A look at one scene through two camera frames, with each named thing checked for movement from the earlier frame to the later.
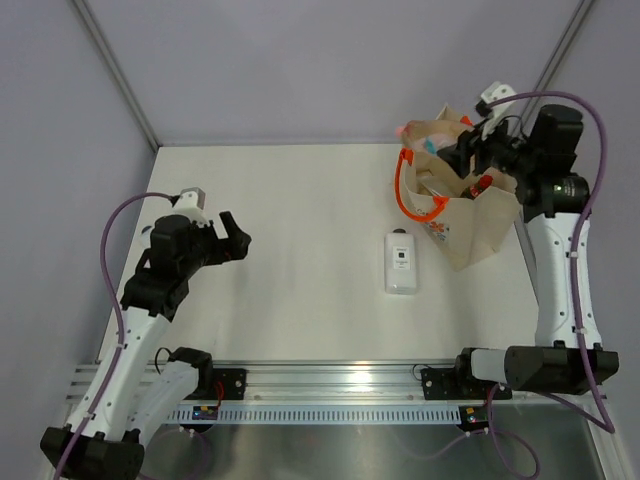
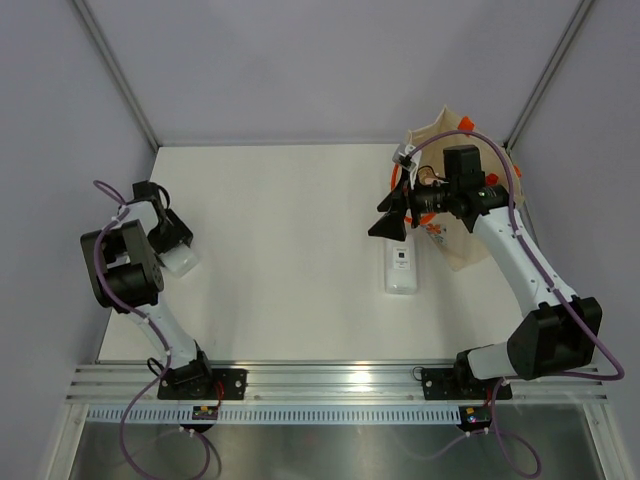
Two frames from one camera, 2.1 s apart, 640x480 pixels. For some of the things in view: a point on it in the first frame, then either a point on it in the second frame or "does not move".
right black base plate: [460, 383] does not move
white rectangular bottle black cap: [400, 262] does not move
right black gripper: [458, 156] → [392, 224]
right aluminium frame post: [556, 56] does not move
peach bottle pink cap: [429, 136] → [426, 176]
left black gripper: [232, 248] → [178, 235]
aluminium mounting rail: [336, 382] does not move
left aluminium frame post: [110, 60] does not move
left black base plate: [233, 382] does not move
